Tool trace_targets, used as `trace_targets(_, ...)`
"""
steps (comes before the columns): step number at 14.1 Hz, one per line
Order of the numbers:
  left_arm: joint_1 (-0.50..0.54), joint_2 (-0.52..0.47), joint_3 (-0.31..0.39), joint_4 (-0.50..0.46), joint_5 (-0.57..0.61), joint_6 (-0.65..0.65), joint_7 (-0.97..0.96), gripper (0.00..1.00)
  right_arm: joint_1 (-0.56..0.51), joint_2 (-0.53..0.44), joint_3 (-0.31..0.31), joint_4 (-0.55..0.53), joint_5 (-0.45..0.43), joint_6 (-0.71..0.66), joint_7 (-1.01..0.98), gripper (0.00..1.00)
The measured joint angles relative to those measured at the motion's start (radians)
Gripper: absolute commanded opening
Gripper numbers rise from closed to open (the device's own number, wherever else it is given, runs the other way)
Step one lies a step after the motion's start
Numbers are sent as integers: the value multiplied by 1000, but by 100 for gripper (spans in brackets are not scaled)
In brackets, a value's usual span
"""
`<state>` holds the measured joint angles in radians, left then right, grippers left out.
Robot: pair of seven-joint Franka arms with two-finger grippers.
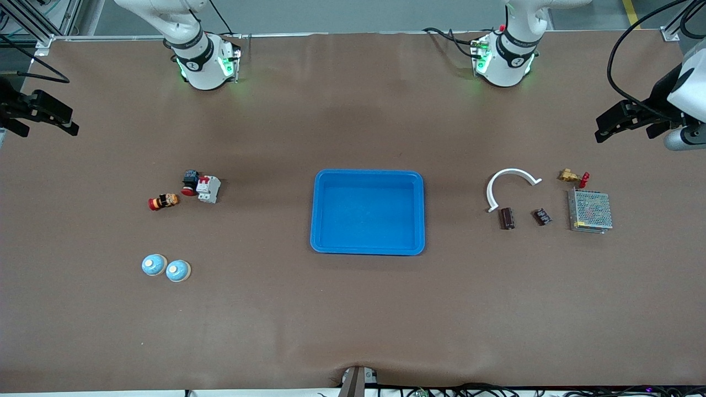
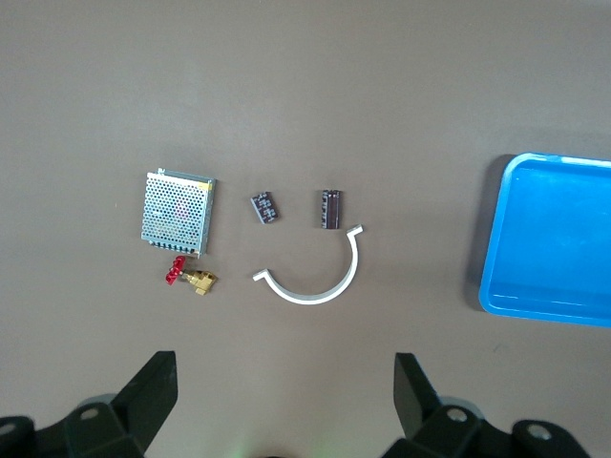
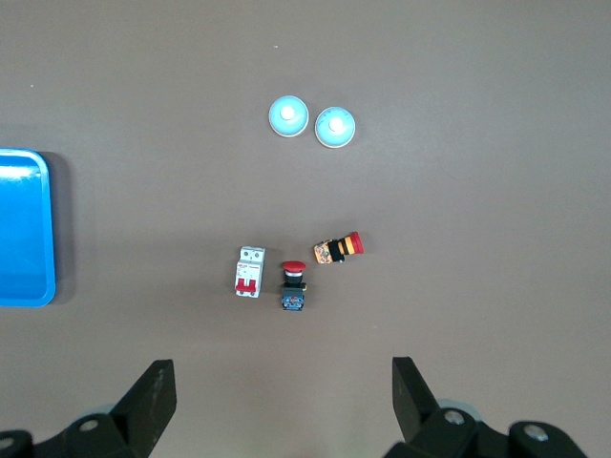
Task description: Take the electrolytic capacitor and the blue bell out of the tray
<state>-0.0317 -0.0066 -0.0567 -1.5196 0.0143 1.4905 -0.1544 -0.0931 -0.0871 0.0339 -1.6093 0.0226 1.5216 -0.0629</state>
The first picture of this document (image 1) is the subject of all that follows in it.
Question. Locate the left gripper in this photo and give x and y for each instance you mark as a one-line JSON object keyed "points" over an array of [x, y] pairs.
{"points": [[657, 101]]}

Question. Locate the black capacitor with white print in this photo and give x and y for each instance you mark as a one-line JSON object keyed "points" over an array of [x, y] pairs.
{"points": [[541, 216]]}

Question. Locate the dark brown cylindrical capacitor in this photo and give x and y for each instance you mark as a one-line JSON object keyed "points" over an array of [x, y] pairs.
{"points": [[506, 218]]}

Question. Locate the blue call bell black marks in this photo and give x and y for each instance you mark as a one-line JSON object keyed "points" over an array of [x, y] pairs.
{"points": [[154, 264]]}

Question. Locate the plain blue call bell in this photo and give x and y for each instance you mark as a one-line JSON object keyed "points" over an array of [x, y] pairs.
{"points": [[177, 271]]}

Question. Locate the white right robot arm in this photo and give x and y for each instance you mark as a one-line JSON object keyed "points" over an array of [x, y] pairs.
{"points": [[204, 66]]}

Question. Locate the perforated metal power supply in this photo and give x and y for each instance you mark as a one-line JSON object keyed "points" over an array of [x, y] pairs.
{"points": [[590, 210]]}

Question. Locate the orange black striped pushbutton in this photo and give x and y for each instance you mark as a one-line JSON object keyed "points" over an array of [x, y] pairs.
{"points": [[164, 202]]}

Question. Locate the red mushroom emergency stop button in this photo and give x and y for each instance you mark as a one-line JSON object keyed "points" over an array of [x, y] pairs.
{"points": [[190, 179]]}

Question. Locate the white red circuit breaker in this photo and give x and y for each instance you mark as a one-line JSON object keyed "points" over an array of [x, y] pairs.
{"points": [[208, 189]]}

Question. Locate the blue plastic tray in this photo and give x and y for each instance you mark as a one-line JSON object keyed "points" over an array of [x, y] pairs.
{"points": [[369, 215]]}

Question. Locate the aluminium frame with corner bracket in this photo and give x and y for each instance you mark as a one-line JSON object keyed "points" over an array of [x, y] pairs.
{"points": [[43, 40], [670, 34]]}

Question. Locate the white curved plastic bracket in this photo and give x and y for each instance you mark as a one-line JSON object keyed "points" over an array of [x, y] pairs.
{"points": [[512, 171]]}

